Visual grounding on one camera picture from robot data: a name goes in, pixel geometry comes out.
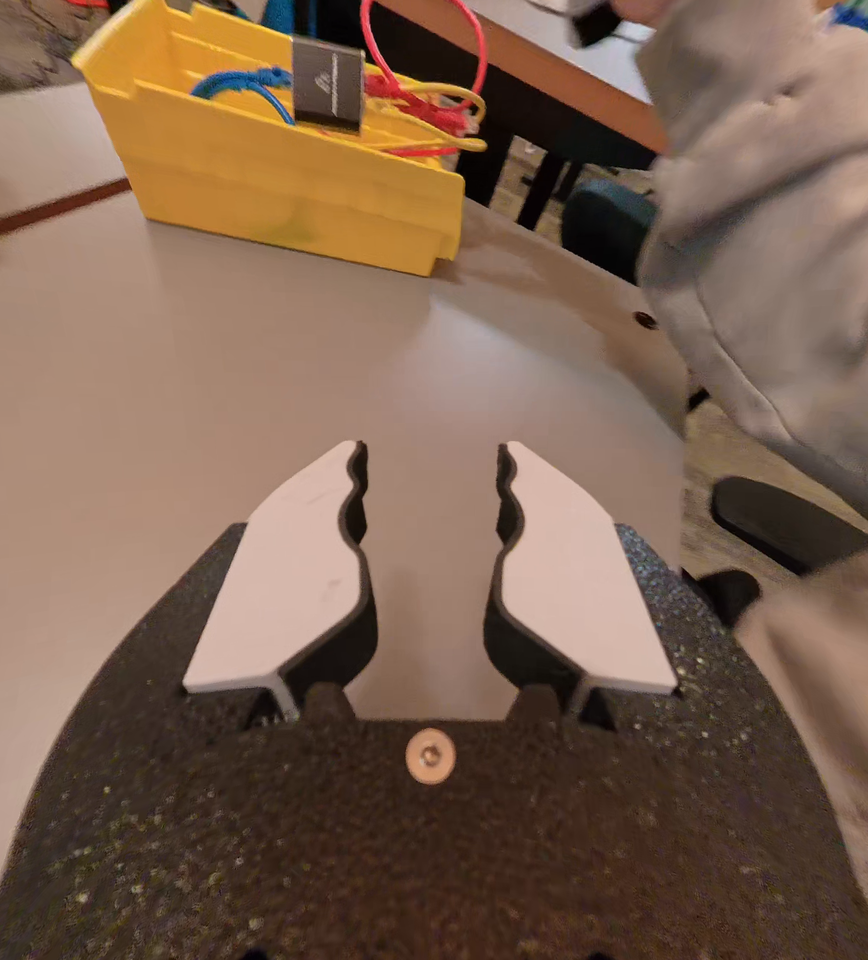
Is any yellow ethernet cable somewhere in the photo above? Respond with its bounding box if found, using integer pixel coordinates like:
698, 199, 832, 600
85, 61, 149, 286
321, 82, 489, 155

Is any dark office chair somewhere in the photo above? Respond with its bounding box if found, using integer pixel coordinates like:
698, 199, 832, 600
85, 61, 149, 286
561, 180, 656, 285

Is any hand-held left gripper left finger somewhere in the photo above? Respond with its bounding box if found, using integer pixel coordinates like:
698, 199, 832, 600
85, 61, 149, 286
182, 439, 381, 723

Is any red ethernet cable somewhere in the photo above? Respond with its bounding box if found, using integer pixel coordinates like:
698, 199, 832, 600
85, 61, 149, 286
361, 0, 489, 159

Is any black chair armrest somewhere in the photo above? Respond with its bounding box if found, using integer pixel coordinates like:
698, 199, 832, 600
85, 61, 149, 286
711, 476, 868, 577

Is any person's right forearm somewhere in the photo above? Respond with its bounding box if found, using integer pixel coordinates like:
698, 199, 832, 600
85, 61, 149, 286
636, 0, 868, 526

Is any black ethernet splitter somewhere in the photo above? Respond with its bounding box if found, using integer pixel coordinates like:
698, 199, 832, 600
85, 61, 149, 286
291, 36, 367, 136

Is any blue ethernet cable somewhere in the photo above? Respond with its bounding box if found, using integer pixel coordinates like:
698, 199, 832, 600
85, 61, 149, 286
192, 66, 296, 125

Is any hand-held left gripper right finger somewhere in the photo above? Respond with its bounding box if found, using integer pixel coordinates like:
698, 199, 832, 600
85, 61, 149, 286
483, 441, 678, 715

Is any yellow plastic bin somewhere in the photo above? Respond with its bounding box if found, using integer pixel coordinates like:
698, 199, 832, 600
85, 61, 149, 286
72, 0, 466, 279

